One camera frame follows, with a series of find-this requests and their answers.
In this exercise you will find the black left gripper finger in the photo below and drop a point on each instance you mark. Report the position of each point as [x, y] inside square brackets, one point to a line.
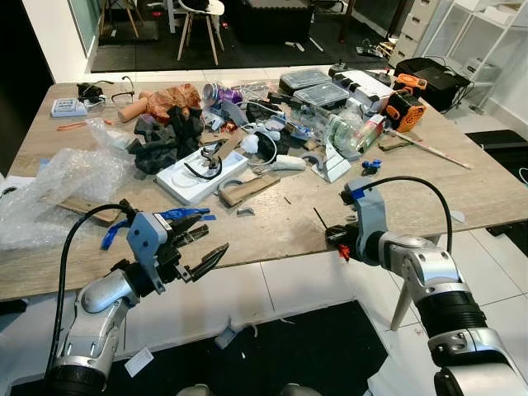
[196, 233]
[208, 261]

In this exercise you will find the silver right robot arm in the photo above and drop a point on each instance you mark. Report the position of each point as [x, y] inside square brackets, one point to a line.
[437, 289]

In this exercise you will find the blue tape strip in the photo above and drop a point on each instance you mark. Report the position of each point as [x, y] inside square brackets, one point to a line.
[186, 214]

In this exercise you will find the white flat box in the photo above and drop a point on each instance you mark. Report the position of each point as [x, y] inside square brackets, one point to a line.
[186, 186]

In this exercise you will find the white triangular plastic piece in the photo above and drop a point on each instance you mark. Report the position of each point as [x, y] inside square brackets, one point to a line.
[334, 169]

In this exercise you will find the white oval gadget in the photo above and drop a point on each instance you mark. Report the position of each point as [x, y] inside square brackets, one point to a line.
[287, 163]

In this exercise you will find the small blue part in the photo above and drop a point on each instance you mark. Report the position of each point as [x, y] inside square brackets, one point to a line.
[371, 166]

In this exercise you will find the white metal table leg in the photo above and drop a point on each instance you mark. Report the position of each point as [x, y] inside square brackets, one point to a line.
[404, 301]

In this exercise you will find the clear plastic bottle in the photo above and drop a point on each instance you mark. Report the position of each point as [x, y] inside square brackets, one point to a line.
[351, 134]

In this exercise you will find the flat brown board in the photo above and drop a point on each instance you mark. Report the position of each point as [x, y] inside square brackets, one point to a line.
[87, 206]

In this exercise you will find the black foam pieces pile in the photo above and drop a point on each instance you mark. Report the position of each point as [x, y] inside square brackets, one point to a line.
[169, 136]

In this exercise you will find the white paper label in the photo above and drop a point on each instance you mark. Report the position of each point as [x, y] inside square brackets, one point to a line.
[139, 361]

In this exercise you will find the black container with clear lid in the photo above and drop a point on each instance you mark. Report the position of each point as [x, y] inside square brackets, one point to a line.
[322, 96]
[304, 81]

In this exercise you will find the black floor mat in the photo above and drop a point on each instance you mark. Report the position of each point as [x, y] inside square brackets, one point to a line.
[289, 355]

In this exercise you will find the small clear plastic wrap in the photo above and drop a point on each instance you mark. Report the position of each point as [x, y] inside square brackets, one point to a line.
[111, 136]

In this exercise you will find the thin wooden stick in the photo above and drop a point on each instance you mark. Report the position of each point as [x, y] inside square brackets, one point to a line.
[437, 150]

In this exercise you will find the robot left leg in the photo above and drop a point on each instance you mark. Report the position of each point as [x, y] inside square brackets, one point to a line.
[196, 390]

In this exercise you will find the robot leg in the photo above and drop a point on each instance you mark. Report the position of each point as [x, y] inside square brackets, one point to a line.
[196, 390]
[301, 390]

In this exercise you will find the large clear bubble wrap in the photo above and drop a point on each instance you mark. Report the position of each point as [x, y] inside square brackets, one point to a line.
[58, 186]

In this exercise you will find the white and black box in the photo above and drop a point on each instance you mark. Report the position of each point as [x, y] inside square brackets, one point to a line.
[363, 84]

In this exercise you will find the purple can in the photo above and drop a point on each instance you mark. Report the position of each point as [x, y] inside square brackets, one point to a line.
[221, 94]

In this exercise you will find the black-framed glasses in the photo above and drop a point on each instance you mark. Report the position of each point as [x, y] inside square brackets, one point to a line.
[124, 95]

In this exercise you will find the robot right leg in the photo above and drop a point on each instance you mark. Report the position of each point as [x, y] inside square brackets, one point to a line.
[301, 390]

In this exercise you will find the orange and black tool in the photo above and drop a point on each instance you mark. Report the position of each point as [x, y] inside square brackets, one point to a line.
[410, 82]

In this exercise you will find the black bag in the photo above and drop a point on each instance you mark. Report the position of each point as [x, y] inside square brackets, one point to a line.
[437, 82]

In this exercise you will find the black cabinet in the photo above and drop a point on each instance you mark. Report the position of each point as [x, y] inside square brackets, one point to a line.
[268, 21]

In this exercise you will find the white chair with wooden legs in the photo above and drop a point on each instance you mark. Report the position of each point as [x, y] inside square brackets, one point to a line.
[200, 8]

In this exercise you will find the wooden stool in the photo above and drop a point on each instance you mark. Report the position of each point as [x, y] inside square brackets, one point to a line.
[120, 12]

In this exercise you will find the white shelf unit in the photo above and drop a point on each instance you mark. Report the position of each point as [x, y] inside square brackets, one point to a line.
[483, 37]

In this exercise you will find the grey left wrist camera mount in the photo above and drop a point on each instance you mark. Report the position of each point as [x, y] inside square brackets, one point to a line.
[147, 239]

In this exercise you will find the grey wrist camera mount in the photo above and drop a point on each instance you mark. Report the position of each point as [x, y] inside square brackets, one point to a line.
[147, 239]
[370, 214]

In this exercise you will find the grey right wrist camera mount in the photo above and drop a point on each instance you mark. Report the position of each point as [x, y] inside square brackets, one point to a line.
[370, 214]

